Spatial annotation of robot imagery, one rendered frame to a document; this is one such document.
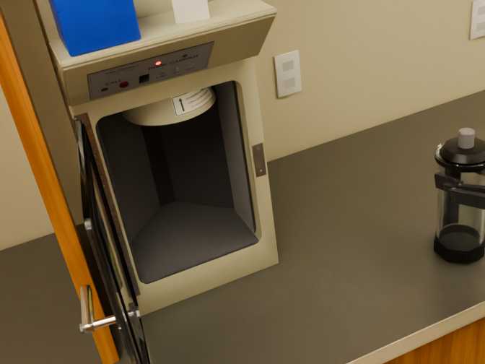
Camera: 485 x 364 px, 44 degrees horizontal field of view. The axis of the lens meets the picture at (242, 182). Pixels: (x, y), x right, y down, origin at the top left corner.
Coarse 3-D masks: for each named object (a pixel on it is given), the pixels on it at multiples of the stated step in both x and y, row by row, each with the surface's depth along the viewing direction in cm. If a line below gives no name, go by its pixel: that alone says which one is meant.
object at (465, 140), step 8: (464, 128) 109; (464, 136) 108; (472, 136) 108; (448, 144) 111; (456, 144) 111; (464, 144) 109; (472, 144) 109; (480, 144) 109; (440, 152) 111; (448, 152) 109; (456, 152) 108; (464, 152) 108; (472, 152) 107; (480, 152) 107; (456, 160) 108; (464, 160) 107; (472, 160) 107; (480, 160) 107
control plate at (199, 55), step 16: (192, 48) 87; (208, 48) 89; (128, 64) 84; (144, 64) 86; (160, 64) 88; (176, 64) 90; (96, 80) 85; (112, 80) 87; (128, 80) 89; (160, 80) 93; (96, 96) 90
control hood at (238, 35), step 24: (216, 0) 94; (240, 0) 92; (144, 24) 88; (168, 24) 87; (192, 24) 85; (216, 24) 85; (240, 24) 86; (264, 24) 89; (120, 48) 81; (144, 48) 82; (168, 48) 84; (216, 48) 90; (240, 48) 94; (72, 72) 80; (192, 72) 95; (72, 96) 87
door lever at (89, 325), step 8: (80, 288) 86; (88, 288) 86; (80, 296) 85; (88, 296) 84; (88, 304) 83; (88, 312) 81; (88, 320) 80; (96, 320) 80; (104, 320) 80; (112, 320) 80; (80, 328) 79; (88, 328) 79; (96, 328) 80
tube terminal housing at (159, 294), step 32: (32, 0) 92; (160, 0) 91; (224, 64) 100; (64, 96) 95; (128, 96) 96; (160, 96) 98; (256, 96) 106; (256, 128) 109; (256, 192) 115; (256, 224) 122; (224, 256) 119; (256, 256) 123; (160, 288) 117; (192, 288) 120
